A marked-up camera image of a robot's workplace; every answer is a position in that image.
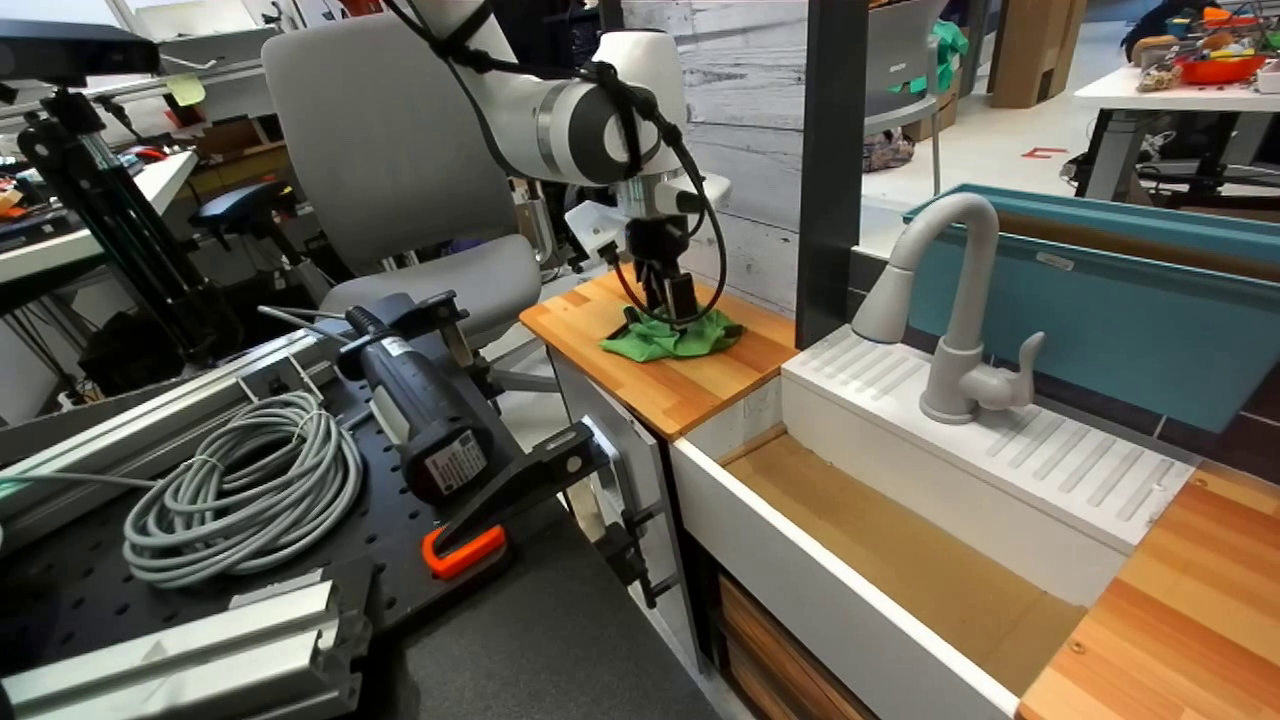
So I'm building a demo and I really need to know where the green cloth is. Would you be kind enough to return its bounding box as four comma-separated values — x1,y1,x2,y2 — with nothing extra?
595,305,748,368

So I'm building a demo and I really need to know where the white toy sink basin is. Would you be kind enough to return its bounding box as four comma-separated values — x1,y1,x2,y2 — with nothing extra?
667,324,1201,720

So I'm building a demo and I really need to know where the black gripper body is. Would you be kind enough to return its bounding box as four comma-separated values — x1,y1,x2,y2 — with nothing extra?
619,210,698,281

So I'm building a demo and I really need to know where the white table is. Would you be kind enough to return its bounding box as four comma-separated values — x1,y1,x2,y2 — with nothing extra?
1068,59,1280,210

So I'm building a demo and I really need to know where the brown cardboard box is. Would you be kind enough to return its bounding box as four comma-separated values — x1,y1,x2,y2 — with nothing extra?
985,0,1091,113

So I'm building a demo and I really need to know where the black vertical post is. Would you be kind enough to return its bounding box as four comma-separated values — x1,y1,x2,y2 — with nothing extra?
793,0,877,358

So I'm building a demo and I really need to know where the wooden toy kitchen counter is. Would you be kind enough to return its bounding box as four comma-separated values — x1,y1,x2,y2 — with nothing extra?
517,267,1280,720

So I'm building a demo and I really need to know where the black clamp with orange grip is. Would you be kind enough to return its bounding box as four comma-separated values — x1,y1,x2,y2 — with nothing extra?
414,419,601,585

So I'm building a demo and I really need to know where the grey toy faucet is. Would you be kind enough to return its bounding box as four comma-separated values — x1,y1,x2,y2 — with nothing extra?
846,187,1051,430

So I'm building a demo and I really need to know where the red bowl with toys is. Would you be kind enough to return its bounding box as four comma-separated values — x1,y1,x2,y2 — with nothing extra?
1129,0,1273,92

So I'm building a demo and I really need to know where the grey office chair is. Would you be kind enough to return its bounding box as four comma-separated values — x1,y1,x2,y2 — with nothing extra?
256,9,548,358

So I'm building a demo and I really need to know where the teal backsplash panel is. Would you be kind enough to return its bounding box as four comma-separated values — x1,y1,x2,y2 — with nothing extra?
904,180,1280,442

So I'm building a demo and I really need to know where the wooden shelf under sink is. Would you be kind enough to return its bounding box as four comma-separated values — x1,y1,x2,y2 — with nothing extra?
706,568,881,720

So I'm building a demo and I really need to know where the black stereo camera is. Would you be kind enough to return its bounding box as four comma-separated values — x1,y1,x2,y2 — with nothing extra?
339,288,499,512

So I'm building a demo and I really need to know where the black tripod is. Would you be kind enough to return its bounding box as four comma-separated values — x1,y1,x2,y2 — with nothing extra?
10,75,222,368

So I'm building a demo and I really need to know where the coiled grey cable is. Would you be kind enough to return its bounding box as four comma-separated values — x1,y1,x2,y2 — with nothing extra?
121,390,366,596

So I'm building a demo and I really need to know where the grey cabinet door with handle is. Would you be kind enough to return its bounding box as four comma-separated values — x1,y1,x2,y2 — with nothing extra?
543,347,698,619

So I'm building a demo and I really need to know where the long aluminium extrusion rail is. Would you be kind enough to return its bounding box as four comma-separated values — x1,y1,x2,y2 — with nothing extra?
0,324,361,502

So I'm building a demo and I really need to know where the short aluminium extrusion block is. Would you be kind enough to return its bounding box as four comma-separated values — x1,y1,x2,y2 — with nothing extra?
0,568,372,720

